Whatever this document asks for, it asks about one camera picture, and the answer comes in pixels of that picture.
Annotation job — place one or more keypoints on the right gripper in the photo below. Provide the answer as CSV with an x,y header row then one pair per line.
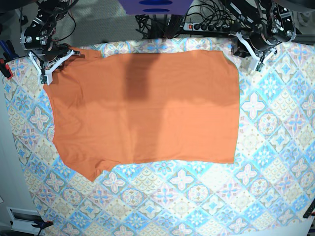
x,y
50,52

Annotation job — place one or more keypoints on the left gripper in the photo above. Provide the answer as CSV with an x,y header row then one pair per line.
x,y
260,41

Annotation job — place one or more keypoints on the orange T-shirt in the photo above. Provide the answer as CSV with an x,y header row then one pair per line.
x,y
140,108

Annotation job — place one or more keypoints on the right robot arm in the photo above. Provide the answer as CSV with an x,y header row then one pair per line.
x,y
38,37

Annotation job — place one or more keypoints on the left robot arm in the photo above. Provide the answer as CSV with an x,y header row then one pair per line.
x,y
260,28

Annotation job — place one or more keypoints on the red clamp left edge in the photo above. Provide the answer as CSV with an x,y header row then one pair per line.
x,y
5,69

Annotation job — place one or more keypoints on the white power strip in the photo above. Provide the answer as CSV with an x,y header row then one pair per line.
x,y
205,27

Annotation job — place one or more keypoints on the patterned tile tablecloth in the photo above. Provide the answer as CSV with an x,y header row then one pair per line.
x,y
270,184

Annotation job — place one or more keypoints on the blue clamp bottom left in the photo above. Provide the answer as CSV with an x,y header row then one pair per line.
x,y
41,224

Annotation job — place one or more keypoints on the black clamp right edge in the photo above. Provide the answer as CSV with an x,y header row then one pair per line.
x,y
309,211

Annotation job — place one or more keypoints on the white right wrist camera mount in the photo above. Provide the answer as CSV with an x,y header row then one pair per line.
x,y
45,68

